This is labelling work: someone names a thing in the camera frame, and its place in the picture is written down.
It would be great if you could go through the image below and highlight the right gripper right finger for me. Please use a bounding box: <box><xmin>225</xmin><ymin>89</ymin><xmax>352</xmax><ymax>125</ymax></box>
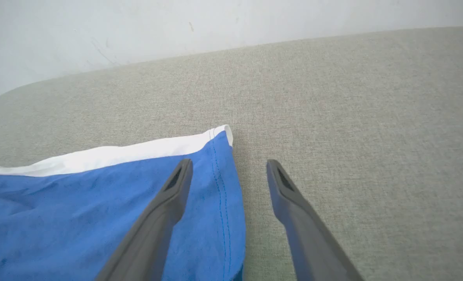
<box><xmin>266</xmin><ymin>159</ymin><xmax>365</xmax><ymax>281</ymax></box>

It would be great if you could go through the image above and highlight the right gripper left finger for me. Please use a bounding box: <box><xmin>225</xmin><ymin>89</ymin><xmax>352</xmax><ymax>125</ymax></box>
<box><xmin>95</xmin><ymin>158</ymin><xmax>194</xmax><ymax>281</ymax></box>

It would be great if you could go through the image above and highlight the blue and white garment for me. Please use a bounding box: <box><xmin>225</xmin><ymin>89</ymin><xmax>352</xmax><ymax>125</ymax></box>
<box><xmin>0</xmin><ymin>124</ymin><xmax>246</xmax><ymax>281</ymax></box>

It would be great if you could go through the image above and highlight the grey fabric sofa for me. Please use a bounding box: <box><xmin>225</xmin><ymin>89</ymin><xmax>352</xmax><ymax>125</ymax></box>
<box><xmin>0</xmin><ymin>27</ymin><xmax>463</xmax><ymax>281</ymax></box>

